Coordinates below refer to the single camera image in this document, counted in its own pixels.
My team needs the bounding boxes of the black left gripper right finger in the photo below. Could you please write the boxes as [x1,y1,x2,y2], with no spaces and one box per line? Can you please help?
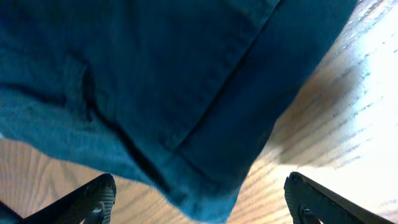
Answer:
[284,172,393,224]

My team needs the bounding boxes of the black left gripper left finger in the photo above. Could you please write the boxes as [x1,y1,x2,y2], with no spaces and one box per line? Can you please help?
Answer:
[0,172,118,224]

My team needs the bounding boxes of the navy blue shorts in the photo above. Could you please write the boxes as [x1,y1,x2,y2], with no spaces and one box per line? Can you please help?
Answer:
[1,0,356,223]

